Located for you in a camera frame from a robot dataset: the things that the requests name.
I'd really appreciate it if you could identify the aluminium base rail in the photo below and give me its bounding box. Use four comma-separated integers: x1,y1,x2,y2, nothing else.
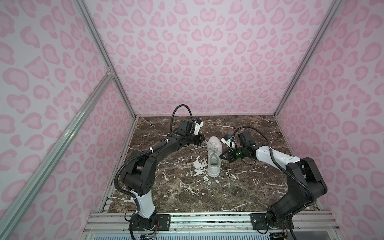
81,211,344,240

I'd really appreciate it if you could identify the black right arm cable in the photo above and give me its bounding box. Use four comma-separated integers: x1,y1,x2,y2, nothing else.
232,125,272,149

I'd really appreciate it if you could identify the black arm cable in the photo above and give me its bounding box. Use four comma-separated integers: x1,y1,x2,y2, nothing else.
232,125,272,149
169,104,195,134

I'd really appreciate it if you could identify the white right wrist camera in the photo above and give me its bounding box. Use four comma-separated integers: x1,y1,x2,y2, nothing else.
221,135,237,150

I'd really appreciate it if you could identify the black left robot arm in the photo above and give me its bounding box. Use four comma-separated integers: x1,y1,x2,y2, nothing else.
114,119,205,229

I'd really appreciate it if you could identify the aluminium diagonal frame strut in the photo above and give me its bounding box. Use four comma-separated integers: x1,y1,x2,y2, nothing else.
1,73,114,240

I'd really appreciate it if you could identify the white sneaker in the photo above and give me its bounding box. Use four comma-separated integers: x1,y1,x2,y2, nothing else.
207,136,223,178

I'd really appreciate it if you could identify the left corner frame post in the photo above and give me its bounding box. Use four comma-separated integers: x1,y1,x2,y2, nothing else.
74,0,137,119

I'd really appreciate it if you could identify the right corner frame post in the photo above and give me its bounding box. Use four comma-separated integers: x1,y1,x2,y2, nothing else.
274,0,344,119

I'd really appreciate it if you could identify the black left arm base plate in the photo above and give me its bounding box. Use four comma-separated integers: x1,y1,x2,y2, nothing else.
130,214,171,232

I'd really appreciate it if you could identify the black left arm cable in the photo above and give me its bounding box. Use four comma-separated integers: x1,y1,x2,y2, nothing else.
169,104,195,134

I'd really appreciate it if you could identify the corner frame post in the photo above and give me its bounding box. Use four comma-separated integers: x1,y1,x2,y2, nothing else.
274,0,344,119
74,0,137,119

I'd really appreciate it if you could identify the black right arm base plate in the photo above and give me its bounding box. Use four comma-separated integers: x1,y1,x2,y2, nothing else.
250,212,295,231

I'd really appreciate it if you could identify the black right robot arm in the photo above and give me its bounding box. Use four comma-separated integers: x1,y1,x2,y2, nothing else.
220,132,328,229

